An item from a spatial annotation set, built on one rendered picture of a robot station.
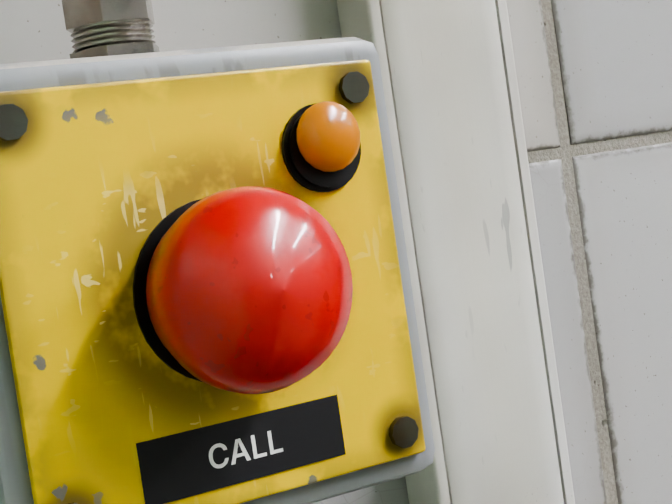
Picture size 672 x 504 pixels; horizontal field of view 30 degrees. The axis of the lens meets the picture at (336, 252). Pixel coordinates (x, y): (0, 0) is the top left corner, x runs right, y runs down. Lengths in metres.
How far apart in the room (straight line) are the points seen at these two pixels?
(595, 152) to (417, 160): 0.08
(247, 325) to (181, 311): 0.01
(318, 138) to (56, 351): 0.07
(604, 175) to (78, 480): 0.22
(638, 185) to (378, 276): 0.17
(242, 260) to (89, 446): 0.05
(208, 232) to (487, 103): 0.15
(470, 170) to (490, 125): 0.02
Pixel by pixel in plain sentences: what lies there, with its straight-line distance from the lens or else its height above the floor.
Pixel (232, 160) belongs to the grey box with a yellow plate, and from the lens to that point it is 0.26.
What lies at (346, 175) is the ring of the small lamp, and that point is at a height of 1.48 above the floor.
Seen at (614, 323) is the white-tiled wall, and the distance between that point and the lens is 0.41.
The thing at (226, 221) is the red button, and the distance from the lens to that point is 0.23.
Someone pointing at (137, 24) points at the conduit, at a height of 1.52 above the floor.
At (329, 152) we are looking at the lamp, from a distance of 0.26.
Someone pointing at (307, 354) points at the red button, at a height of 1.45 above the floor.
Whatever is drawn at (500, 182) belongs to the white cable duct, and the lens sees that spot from 0.36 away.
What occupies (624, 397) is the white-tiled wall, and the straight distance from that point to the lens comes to 0.42.
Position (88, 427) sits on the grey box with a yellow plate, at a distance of 0.25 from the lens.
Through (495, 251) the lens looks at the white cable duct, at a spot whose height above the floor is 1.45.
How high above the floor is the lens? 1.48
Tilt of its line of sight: 3 degrees down
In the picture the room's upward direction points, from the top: 8 degrees counter-clockwise
